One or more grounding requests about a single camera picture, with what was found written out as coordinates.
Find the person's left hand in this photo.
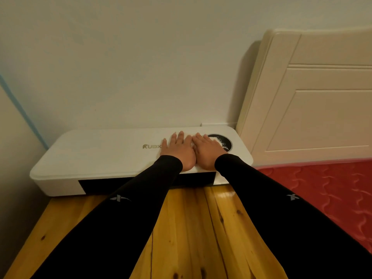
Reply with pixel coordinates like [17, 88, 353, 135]
[159, 131, 197, 172]

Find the cream wooden headboard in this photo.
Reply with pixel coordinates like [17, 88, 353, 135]
[236, 26, 372, 168]

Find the red quilted mattress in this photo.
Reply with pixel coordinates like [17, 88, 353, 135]
[256, 160, 372, 255]

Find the white box-shaped appliance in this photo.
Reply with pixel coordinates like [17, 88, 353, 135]
[29, 126, 254, 197]

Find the person's left forearm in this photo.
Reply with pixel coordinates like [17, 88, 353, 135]
[30, 155, 184, 279]

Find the person's right forearm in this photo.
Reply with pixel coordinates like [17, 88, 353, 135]
[214, 153, 372, 279]

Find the person's right hand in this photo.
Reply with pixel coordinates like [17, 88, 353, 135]
[192, 132, 229, 171]

